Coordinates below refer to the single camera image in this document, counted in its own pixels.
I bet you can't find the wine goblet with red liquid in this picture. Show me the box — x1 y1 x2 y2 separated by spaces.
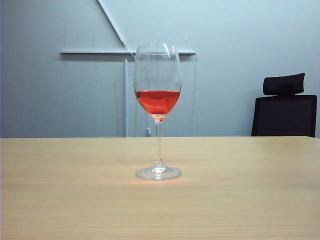
133 42 183 182

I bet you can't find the black mesh office chair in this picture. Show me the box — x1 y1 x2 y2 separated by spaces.
250 72 318 138

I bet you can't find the thin straight hanging cable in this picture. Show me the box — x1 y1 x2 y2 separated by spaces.
192 53 196 137

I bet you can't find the white vertical wall conduit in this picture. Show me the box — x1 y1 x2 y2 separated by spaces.
124 59 129 138

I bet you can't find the white horizontal wall conduit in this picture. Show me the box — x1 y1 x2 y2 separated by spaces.
59 48 197 56

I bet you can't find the white diagonal wall conduit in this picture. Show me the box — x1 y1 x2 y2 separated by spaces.
97 0 126 47

